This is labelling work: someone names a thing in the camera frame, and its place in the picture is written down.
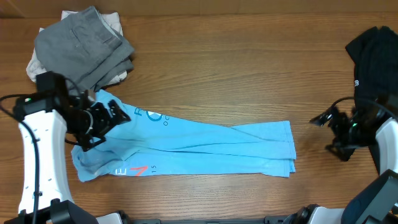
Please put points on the light blue printed t-shirt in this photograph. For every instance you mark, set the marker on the light blue printed t-shirt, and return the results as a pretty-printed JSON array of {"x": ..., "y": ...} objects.
[{"x": 158, "y": 144}]

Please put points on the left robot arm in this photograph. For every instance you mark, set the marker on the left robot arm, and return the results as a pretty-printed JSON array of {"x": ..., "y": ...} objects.
[{"x": 45, "y": 118}]

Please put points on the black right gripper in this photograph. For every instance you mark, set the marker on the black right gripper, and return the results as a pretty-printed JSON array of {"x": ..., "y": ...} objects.
[{"x": 346, "y": 151}]

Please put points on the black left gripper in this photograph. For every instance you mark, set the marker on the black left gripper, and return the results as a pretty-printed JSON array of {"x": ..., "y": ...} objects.
[{"x": 107, "y": 123}]

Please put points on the beige folded garment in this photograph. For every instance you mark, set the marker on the beige folded garment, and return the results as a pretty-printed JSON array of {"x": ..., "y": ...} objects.
[{"x": 35, "y": 67}]

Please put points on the black t-shirt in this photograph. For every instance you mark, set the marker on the black t-shirt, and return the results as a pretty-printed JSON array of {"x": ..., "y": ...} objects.
[{"x": 374, "y": 53}]

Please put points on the grey folded trousers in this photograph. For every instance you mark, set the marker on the grey folded trousers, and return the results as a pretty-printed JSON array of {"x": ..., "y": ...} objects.
[{"x": 86, "y": 49}]

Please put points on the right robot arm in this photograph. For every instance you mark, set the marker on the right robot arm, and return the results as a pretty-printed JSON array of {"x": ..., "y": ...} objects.
[{"x": 376, "y": 203}]

